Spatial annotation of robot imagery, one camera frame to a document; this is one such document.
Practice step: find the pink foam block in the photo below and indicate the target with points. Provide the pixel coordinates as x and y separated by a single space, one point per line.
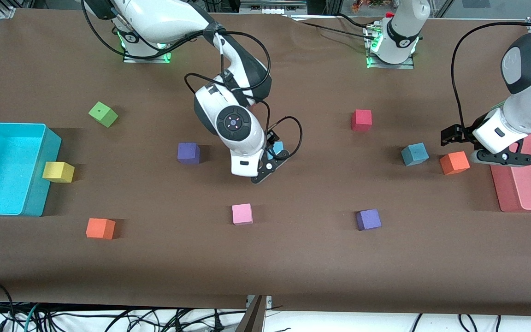
242 214

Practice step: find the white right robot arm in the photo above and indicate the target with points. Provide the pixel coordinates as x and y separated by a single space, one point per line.
164 18

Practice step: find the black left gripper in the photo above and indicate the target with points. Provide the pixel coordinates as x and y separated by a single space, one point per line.
467 131

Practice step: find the yellow foam block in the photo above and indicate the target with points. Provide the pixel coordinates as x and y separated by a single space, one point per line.
58 172

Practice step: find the red foam block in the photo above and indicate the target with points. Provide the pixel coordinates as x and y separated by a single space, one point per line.
362 120

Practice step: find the aluminium profile post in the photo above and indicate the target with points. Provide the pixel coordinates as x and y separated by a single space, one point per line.
254 318

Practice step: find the purple foam block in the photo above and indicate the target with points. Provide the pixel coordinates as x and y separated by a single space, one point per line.
188 153
368 219

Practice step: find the orange foam block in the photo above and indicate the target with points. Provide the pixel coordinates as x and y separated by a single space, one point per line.
454 163
100 228

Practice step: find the light blue foam block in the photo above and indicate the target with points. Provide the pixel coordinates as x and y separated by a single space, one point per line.
415 154
279 148

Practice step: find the green foam block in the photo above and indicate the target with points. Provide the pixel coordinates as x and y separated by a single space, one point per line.
103 114

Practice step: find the brown table cover sheet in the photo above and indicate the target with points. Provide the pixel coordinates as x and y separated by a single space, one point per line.
293 267

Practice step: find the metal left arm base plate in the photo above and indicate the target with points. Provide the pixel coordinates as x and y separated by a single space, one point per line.
408 66

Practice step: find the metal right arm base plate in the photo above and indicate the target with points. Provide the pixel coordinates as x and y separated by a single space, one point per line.
129 59

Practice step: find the grey equipment box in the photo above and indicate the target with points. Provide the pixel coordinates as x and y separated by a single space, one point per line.
272 5

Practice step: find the cyan plastic bin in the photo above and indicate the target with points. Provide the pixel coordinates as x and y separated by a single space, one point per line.
2 170

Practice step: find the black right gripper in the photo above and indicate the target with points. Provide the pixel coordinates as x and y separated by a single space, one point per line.
272 138

